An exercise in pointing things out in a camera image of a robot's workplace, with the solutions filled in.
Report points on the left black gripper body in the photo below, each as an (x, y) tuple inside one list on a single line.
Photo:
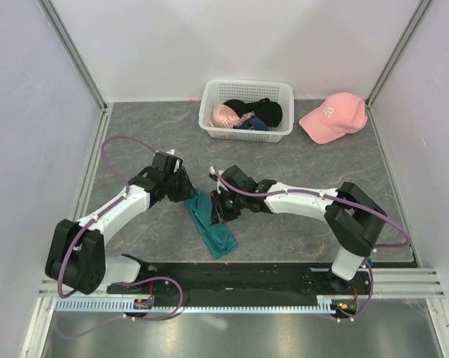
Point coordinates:
[(178, 186)]

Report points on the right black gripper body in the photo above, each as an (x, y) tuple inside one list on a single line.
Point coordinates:
[(227, 205)]

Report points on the teal satin napkin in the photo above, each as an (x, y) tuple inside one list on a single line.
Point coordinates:
[(217, 237)]

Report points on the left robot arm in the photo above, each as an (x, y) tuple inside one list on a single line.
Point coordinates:
[(77, 259)]

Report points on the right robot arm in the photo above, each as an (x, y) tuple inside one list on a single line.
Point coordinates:
[(354, 219)]

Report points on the peach satin garment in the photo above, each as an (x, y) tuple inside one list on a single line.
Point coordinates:
[(225, 117)]

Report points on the navy blue garment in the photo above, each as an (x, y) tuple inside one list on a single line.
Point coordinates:
[(254, 123)]

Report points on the white plastic basket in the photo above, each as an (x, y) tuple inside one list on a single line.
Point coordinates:
[(218, 91)]

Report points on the black garment in basket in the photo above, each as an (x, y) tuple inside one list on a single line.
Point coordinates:
[(268, 111)]

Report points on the pink baseball cap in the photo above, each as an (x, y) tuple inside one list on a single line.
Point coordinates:
[(340, 114)]

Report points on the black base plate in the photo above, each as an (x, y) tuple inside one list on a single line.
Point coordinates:
[(305, 278)]

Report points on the light blue cable duct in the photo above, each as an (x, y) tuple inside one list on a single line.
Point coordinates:
[(132, 305)]

